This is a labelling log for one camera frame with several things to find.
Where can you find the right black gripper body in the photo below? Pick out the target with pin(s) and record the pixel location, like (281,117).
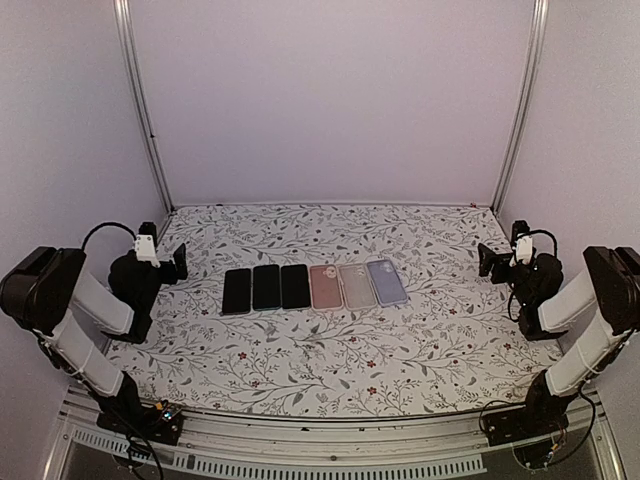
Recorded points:
(525,294)

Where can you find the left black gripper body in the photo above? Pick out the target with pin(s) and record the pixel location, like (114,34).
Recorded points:
(148,295)

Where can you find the black phone teal edge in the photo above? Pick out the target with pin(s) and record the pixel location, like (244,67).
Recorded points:
(266,288)

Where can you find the lilac phone case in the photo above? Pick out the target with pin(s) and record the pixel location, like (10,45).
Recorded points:
(386,283)

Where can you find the clear white phone case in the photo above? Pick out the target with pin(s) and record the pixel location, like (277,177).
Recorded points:
(356,287)

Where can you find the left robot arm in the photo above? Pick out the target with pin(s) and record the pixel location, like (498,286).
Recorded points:
(47,288)

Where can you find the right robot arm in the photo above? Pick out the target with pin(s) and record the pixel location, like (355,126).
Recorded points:
(600,304)

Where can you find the pink phone case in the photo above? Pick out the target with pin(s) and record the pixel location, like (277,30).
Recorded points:
(326,293)

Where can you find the floral patterned table mat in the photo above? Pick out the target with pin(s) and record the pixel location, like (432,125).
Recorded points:
(451,347)

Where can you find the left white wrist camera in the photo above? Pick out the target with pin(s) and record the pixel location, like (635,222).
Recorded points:
(145,250)

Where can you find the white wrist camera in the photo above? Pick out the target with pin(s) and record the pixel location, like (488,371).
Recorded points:
(145,250)
(523,250)

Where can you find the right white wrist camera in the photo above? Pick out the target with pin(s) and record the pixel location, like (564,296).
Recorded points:
(523,250)

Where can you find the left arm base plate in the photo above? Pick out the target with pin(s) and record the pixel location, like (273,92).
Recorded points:
(162,425)

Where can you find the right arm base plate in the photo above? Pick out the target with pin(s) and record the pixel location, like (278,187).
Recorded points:
(518,424)

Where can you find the left aluminium frame post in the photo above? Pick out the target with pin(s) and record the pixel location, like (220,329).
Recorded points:
(124,26)

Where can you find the aluminium frame post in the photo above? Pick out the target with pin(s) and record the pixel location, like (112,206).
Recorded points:
(124,26)
(533,57)

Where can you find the front aluminium rail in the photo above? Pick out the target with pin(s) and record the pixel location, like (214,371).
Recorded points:
(324,441)

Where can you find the right aluminium frame post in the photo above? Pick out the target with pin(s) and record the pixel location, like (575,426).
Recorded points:
(533,57)

